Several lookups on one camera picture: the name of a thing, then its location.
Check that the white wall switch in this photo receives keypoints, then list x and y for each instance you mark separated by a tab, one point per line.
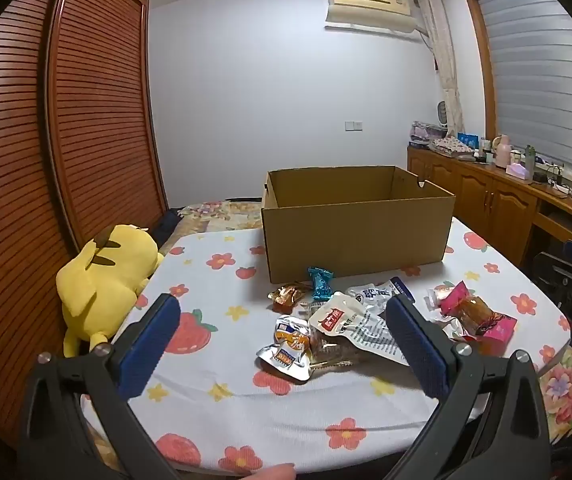
353	125

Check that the wooden louvred wardrobe door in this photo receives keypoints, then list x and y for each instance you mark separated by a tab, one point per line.
106	110
11	160

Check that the blue box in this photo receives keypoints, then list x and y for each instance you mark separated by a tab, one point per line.
467	140

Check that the clear packet of brown snack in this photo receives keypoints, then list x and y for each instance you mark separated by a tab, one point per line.
333	352

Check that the grey striped window blind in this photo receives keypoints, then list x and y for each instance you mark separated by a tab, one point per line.
540	70

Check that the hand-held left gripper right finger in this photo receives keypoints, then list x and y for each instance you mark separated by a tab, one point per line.
418	345

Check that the wooden sideboard cabinet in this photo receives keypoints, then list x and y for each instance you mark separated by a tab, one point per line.
475	195

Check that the pink packet with brown snack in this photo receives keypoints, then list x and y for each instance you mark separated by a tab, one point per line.
470	312

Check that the white pouch with grey text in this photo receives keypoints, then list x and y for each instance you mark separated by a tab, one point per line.
375	340

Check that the dark cloth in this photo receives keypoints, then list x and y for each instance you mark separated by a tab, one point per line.
168	225

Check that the white pouch with red label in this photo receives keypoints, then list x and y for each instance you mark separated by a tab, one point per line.
336	317

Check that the folded floral cloth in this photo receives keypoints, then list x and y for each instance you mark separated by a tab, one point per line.
453	147

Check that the green bottle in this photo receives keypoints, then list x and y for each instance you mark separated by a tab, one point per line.
530	160

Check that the brown cardboard box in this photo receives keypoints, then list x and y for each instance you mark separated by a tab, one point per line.
355	235

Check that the pink kettle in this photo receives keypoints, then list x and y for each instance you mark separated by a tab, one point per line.
502	152

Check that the gold foil snack wrapper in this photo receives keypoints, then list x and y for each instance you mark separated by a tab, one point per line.
286	296

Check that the pale patterned curtain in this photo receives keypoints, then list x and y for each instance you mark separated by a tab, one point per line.
443	60

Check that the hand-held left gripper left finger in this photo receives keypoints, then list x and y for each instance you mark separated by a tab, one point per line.
148	347

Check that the white floral strawberry sheet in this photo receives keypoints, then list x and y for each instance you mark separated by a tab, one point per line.
246	410

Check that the person's left hand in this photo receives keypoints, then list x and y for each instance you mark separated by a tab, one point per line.
273	473

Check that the silver packet with orange print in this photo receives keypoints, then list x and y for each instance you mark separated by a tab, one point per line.
283	362
293	332

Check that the purple patterned bag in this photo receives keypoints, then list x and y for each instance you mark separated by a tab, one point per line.
425	133

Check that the small white fan heater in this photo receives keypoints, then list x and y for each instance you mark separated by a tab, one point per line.
444	114

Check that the yellow plush toy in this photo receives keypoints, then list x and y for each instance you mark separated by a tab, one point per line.
101	280

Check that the pink tissue box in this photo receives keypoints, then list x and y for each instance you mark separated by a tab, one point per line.
517	171

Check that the white pouch with blue print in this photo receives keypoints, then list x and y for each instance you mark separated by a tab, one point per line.
373	295

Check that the beige wall air conditioner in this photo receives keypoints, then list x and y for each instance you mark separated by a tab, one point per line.
370	7

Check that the white power strip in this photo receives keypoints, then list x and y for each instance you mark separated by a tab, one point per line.
563	188

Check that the blue foil snack wrapper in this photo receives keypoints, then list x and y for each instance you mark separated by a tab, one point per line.
321	285

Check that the floral patchwork quilt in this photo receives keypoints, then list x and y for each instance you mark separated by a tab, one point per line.
221	215

